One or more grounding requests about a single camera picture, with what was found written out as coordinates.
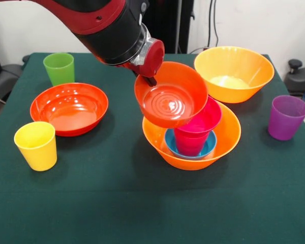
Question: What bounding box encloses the yellow plastic cup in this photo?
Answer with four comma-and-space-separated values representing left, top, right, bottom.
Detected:
14, 121, 58, 172

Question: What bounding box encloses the wide red bowl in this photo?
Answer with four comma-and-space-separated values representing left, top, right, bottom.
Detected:
29, 82, 109, 137

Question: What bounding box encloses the dark green tablecloth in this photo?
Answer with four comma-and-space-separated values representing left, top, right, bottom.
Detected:
0, 52, 305, 244

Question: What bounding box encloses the pink plastic bowl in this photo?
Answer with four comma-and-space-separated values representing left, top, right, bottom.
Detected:
176, 96, 223, 133

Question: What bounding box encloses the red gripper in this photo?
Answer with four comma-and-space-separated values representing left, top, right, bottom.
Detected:
124, 40, 165, 86

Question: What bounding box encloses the black chair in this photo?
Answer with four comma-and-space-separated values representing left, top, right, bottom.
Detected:
0, 33, 31, 102

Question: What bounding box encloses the purple plastic cup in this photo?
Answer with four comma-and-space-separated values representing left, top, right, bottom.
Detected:
267, 95, 305, 141

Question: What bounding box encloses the green plastic cup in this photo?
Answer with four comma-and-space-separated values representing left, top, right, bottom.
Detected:
43, 52, 75, 86

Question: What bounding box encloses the black hanging cable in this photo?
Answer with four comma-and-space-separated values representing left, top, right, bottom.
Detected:
190, 0, 219, 53

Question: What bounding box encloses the large orange bowl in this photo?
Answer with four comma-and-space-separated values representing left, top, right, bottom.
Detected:
194, 46, 275, 104
142, 101, 242, 171

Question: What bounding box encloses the pink plastic cup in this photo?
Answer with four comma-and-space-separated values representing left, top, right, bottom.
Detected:
174, 129, 210, 157

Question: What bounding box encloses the small red bowl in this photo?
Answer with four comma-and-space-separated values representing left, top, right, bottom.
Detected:
134, 61, 209, 129

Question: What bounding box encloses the blue plastic bowl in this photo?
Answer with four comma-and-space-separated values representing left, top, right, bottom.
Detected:
164, 128, 218, 161

